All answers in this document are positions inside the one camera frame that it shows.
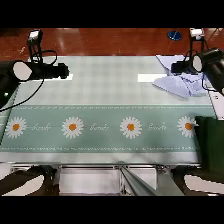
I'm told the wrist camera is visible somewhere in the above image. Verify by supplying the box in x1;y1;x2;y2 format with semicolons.
26;29;45;63
188;28;205;52

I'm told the light blue shirt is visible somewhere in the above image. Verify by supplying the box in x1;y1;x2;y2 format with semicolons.
152;54;215;100

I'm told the silver frame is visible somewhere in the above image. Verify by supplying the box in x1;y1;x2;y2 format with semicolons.
0;161;224;197

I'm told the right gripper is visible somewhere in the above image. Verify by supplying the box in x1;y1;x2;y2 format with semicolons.
170;60;195;75

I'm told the blue round object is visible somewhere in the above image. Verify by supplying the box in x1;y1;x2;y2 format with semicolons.
167;30;183;42

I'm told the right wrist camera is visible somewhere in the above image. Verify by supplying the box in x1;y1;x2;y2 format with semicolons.
188;28;205;52

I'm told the dark green garment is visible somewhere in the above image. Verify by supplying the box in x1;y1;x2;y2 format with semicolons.
194;115;224;175

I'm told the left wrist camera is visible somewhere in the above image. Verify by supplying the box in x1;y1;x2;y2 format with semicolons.
26;29;45;63

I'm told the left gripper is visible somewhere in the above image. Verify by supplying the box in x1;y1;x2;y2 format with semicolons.
49;62;71;81

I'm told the black cable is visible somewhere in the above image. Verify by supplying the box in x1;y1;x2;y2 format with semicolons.
200;73;216;98
0;49;59;113

